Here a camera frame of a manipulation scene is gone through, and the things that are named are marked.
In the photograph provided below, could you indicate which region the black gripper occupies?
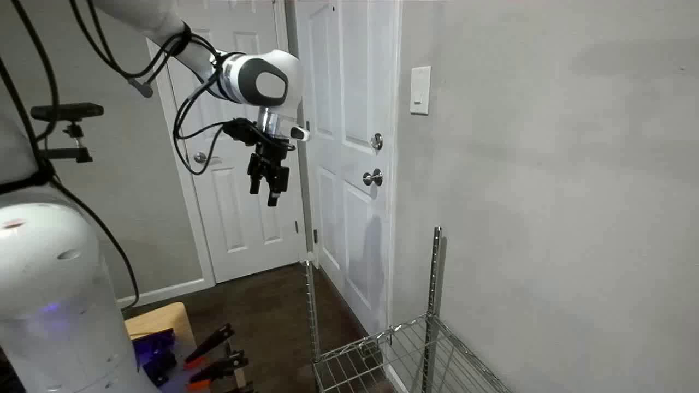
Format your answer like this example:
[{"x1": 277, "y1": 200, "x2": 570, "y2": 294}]
[{"x1": 245, "y1": 135, "x2": 296, "y2": 210}]

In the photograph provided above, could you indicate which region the white panel door closed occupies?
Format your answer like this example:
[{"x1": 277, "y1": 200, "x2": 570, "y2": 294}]
[{"x1": 143, "y1": 0, "x2": 308, "y2": 285}]

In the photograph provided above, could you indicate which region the white panel door ajar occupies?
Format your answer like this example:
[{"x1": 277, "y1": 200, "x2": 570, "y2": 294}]
[{"x1": 292, "y1": 0, "x2": 404, "y2": 339}]

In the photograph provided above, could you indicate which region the silver round door knob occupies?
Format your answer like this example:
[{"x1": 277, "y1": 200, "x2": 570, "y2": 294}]
[{"x1": 360, "y1": 165, "x2": 386, "y2": 190}]

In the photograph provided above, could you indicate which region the black orange bar clamp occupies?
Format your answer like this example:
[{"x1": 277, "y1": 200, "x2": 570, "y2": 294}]
[
  {"x1": 180, "y1": 321, "x2": 237, "y2": 366},
  {"x1": 186, "y1": 346, "x2": 251, "y2": 387}
]

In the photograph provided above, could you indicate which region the light wooden block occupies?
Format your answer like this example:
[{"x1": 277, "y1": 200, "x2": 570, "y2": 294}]
[{"x1": 123, "y1": 298, "x2": 199, "y2": 361}]

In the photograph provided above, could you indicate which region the black purple-lit device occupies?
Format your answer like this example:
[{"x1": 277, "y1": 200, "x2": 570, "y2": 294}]
[{"x1": 131, "y1": 327, "x2": 180, "y2": 389}]

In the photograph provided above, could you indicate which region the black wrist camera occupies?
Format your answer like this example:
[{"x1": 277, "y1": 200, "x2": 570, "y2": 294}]
[{"x1": 220, "y1": 116, "x2": 267, "y2": 149}]

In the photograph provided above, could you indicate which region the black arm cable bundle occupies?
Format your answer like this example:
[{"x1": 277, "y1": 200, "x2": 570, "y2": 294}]
[{"x1": 67, "y1": 0, "x2": 229, "y2": 177}]

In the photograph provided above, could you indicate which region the white wall light switch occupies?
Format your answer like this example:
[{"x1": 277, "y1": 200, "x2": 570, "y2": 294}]
[{"x1": 408, "y1": 64, "x2": 433, "y2": 117}]

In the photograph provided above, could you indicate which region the metal wire shelf rack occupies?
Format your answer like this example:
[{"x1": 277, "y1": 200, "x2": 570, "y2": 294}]
[{"x1": 300, "y1": 225, "x2": 514, "y2": 393}]

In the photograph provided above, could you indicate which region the black stand-mounted camera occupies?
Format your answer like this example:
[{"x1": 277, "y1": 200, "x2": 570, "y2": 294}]
[{"x1": 28, "y1": 101, "x2": 106, "y2": 165}]

